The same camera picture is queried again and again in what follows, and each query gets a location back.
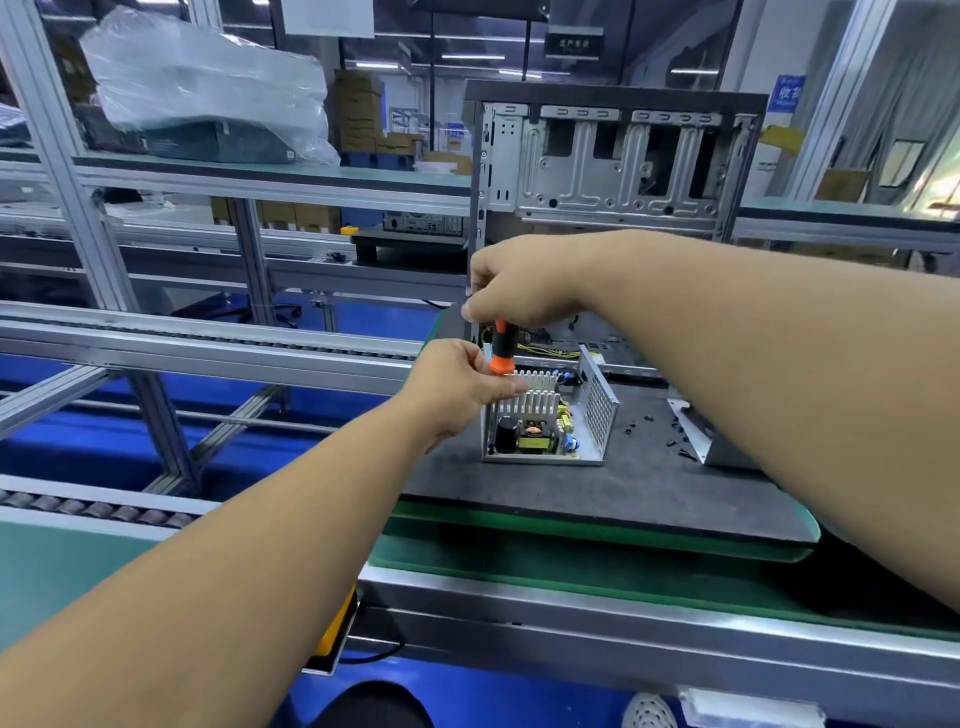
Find person's left forearm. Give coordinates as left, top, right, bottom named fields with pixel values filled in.
left=0, top=396, right=444, bottom=728

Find metal power supply cover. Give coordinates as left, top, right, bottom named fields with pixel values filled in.
left=666, top=397, right=762, bottom=471

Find dark foam work mat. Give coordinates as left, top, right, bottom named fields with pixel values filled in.
left=396, top=306, right=822, bottom=546

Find aluminium frame rack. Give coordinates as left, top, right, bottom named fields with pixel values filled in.
left=0, top=0, right=481, bottom=496

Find group of black screws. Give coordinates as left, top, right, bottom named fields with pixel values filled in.
left=621, top=408, right=699, bottom=460

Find person's dark trousers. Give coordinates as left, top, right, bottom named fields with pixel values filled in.
left=268, top=680, right=436, bottom=728

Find stack of cardboard boxes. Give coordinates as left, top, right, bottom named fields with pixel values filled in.
left=330, top=69, right=425, bottom=157

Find person's right forearm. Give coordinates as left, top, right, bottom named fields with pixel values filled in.
left=585, top=229, right=960, bottom=612

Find yellow black box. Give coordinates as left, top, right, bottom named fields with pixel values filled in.
left=302, top=585, right=361, bottom=678

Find person's left hand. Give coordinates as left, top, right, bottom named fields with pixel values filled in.
left=402, top=338, right=530, bottom=454

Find white shoe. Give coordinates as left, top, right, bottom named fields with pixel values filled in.
left=621, top=693, right=680, bottom=728

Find green bench mat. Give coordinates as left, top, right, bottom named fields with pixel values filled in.
left=358, top=304, right=960, bottom=640

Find hanging dark sign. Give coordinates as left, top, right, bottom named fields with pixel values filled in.
left=544, top=25, right=606, bottom=61

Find person's right hand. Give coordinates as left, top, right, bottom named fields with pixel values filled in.
left=460, top=231, right=624, bottom=330

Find metal power supply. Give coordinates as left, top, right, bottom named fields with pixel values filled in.
left=480, top=344, right=622, bottom=468

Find blue wall sign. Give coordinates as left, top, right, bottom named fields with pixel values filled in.
left=768, top=74, right=807, bottom=115

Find white paper sheet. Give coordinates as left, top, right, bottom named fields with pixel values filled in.
left=282, top=0, right=376, bottom=40

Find roller conveyor track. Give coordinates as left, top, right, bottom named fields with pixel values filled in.
left=0, top=474, right=222, bottom=543

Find grey computer case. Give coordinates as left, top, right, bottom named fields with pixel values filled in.
left=462, top=79, right=771, bottom=385

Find orange black screwdriver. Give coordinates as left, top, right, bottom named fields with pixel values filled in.
left=489, top=320, right=516, bottom=377

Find plastic wrapped grey device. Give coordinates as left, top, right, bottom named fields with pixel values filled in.
left=78, top=6, right=342, bottom=168

